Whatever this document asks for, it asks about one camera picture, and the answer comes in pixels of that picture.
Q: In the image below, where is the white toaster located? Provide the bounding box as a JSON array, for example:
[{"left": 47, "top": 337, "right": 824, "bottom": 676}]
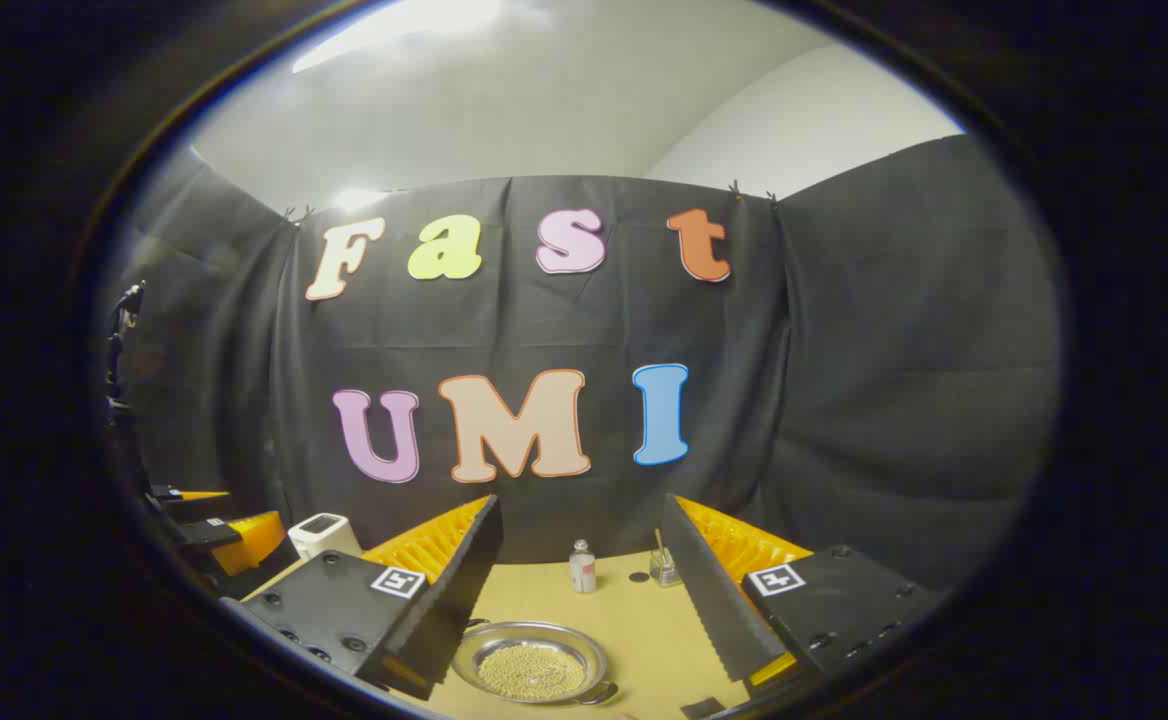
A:
[{"left": 289, "top": 513, "right": 362, "bottom": 560}]

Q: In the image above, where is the black backdrop cloth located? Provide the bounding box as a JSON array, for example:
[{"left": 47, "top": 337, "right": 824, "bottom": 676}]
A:
[{"left": 104, "top": 135, "right": 1063, "bottom": 591}]

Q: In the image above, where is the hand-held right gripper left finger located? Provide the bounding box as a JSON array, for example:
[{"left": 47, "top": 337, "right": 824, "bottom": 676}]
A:
[{"left": 244, "top": 494, "right": 505, "bottom": 701}]

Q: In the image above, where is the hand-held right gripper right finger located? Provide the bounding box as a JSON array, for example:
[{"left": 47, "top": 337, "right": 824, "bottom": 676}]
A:
[{"left": 662, "top": 493, "right": 945, "bottom": 701}]

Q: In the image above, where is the pile of soybeans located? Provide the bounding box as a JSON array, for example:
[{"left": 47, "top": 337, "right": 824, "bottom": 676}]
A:
[{"left": 477, "top": 645, "right": 585, "bottom": 698}]

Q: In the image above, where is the steel pot with black handles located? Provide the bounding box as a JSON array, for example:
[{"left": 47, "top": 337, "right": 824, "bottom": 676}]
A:
[{"left": 451, "top": 620, "right": 618, "bottom": 706}]

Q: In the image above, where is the small glass jar with stick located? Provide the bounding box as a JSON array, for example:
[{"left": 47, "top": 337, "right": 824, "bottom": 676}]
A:
[{"left": 649, "top": 530, "right": 683, "bottom": 587}]

